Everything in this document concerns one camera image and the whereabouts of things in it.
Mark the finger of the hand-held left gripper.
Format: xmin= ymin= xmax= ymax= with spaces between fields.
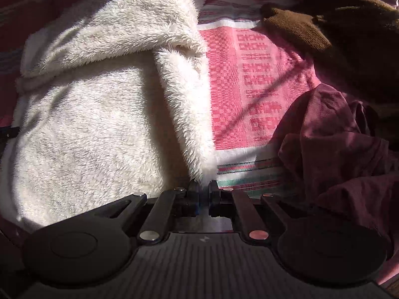
xmin=0 ymin=126 xmax=21 ymax=140

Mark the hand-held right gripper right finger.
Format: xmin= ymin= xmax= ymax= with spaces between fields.
xmin=207 ymin=180 xmax=300 ymax=245

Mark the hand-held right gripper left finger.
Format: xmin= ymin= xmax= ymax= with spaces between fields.
xmin=91 ymin=180 xmax=204 ymax=245

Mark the white fleece jacket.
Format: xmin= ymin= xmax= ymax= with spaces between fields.
xmin=0 ymin=0 xmax=219 ymax=234

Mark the pink striped blanket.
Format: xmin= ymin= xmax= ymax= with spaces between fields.
xmin=0 ymin=0 xmax=399 ymax=291

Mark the maroon garment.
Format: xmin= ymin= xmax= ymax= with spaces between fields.
xmin=271 ymin=82 xmax=399 ymax=257

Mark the dark brown knit garment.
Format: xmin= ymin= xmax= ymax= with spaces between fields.
xmin=260 ymin=0 xmax=399 ymax=108

